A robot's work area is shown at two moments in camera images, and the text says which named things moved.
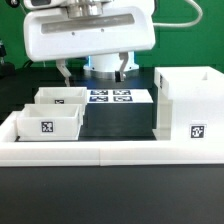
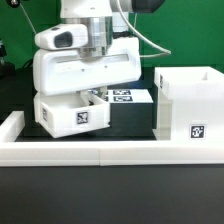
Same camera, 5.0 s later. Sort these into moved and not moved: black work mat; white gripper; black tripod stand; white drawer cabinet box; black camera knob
Moved: white gripper
Not moved: black camera knob; black work mat; white drawer cabinet box; black tripod stand
